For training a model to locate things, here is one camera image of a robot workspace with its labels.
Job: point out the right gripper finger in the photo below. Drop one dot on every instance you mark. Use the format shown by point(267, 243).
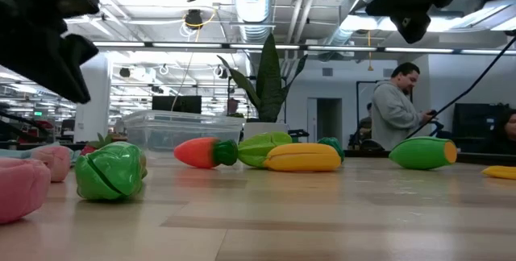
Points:
point(411, 27)

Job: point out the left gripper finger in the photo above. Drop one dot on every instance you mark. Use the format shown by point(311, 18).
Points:
point(40, 59)

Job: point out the small red toy strawberry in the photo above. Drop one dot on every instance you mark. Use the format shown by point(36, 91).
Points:
point(98, 143)

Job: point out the pink toy peach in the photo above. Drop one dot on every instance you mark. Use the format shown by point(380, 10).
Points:
point(54, 162)
point(20, 190)

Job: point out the glossy green toy cabbage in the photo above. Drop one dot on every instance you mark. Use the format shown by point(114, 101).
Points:
point(111, 172)

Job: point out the dark green toy bell pepper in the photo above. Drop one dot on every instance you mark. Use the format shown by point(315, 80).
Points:
point(332, 143)

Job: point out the yellow toy banana bunch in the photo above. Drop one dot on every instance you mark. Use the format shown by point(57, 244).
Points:
point(302, 158)

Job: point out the yellow toy corn cob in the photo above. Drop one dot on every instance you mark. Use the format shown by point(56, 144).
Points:
point(502, 172)

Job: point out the orange toy carrot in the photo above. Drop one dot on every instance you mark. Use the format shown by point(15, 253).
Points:
point(197, 152)

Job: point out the light green toy star fruit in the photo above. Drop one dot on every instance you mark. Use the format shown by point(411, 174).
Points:
point(258, 146)

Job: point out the clear plastic tupperware container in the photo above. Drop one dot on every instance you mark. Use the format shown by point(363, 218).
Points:
point(181, 128)

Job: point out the white building column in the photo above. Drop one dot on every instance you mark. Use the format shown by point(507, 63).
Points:
point(92, 100)

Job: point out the person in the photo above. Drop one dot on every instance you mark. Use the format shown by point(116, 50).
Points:
point(393, 112)
point(364, 126)
point(506, 132)

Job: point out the folded teal cloth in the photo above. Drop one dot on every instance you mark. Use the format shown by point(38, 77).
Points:
point(12, 153)

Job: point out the long led light bar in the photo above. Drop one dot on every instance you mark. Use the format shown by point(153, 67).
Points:
point(258, 46)

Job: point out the green snake plant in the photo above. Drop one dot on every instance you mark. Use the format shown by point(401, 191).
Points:
point(268, 88)

